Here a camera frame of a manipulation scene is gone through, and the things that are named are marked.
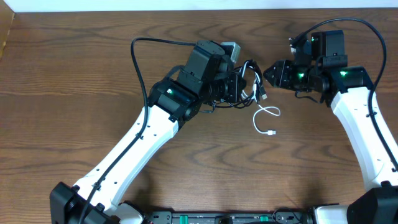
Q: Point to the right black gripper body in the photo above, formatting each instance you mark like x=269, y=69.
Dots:
x=297, y=78

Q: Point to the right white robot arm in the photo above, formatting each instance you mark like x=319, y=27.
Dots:
x=320, y=64

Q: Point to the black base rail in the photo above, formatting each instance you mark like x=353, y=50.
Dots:
x=284, y=215

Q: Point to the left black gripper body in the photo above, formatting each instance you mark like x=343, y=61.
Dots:
x=229, y=88

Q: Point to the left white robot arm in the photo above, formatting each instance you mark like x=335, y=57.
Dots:
x=209, y=76

